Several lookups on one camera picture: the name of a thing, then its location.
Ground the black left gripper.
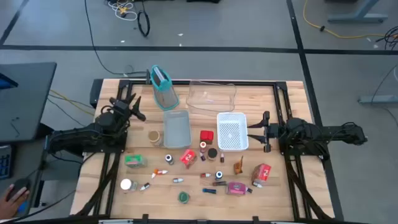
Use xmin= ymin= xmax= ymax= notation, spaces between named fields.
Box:
xmin=108 ymin=92 xmax=147 ymax=122

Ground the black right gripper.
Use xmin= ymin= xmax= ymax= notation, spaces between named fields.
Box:
xmin=247 ymin=111 xmax=280 ymax=153

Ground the tan-lid spice jar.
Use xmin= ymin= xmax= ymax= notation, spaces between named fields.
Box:
xmin=147 ymin=129 xmax=164 ymax=147

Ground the red Froot Loops cereal box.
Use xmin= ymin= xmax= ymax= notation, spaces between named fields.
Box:
xmin=251 ymin=163 xmax=272 ymax=187
xmin=179 ymin=149 xmax=198 ymax=169

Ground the orange snack bag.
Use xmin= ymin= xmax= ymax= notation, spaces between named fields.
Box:
xmin=233 ymin=155 xmax=244 ymax=175

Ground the grey plastic bin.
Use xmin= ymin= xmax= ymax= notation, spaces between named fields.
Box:
xmin=163 ymin=110 xmax=193 ymax=149

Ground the red-lid spice jar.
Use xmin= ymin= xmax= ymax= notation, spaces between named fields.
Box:
xmin=200 ymin=129 xmax=215 ymax=146

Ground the green small cereal box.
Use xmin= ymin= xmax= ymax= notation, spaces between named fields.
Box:
xmin=124 ymin=154 xmax=147 ymax=169

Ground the pink small cereal box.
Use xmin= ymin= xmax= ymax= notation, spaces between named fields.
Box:
xmin=225 ymin=182 xmax=248 ymax=197

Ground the white-lid spice jar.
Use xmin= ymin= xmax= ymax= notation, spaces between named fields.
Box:
xmin=120 ymin=178 xmax=139 ymax=192

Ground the green round lid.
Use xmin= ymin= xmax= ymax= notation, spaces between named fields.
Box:
xmin=177 ymin=191 xmax=191 ymax=205

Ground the white perforated plastic basket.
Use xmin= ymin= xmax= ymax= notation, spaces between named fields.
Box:
xmin=216 ymin=112 xmax=249 ymax=152

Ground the black mounting plate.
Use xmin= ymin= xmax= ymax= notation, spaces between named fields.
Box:
xmin=90 ymin=78 xmax=104 ymax=109

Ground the clear plastic bin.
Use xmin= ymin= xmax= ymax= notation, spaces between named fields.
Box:
xmin=185 ymin=80 xmax=237 ymax=114

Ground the black desk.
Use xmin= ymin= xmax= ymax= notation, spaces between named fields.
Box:
xmin=0 ymin=62 xmax=58 ymax=144

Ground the dark grey keyboard shelf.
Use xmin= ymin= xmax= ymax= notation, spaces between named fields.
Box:
xmin=0 ymin=138 xmax=49 ymax=218

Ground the grey table foot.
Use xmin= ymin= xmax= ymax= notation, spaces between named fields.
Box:
xmin=357 ymin=95 xmax=398 ymax=105

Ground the computer monitor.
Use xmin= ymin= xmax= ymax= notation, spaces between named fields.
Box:
xmin=0 ymin=73 xmax=19 ymax=91

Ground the black computer mouse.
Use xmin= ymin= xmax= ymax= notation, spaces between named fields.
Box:
xmin=6 ymin=177 xmax=31 ymax=203

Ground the black keyboard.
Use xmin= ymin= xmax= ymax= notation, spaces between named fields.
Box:
xmin=0 ymin=144 xmax=14 ymax=180

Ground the grey table leg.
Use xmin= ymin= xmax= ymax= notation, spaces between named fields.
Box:
xmin=326 ymin=0 xmax=389 ymax=24

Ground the person's hand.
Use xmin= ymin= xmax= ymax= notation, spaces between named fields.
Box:
xmin=0 ymin=183 xmax=31 ymax=220

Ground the long black floor cable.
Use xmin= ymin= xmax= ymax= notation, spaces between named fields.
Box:
xmin=83 ymin=0 xmax=150 ymax=77

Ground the teal-handled metal box grater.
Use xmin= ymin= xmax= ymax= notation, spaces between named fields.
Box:
xmin=150 ymin=64 xmax=180 ymax=111

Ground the thin yellow cable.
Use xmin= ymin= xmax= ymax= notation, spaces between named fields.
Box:
xmin=49 ymin=89 xmax=96 ymax=116

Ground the black coiled cable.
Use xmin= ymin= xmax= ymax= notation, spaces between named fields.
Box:
xmin=136 ymin=0 xmax=152 ymax=38

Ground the white cable bundle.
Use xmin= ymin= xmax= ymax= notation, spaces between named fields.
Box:
xmin=105 ymin=0 xmax=139 ymax=22

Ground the yellow floor cable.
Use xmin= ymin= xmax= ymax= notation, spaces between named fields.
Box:
xmin=303 ymin=0 xmax=388 ymax=40

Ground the black cable bundle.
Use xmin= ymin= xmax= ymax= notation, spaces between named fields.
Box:
xmin=374 ymin=26 xmax=398 ymax=50

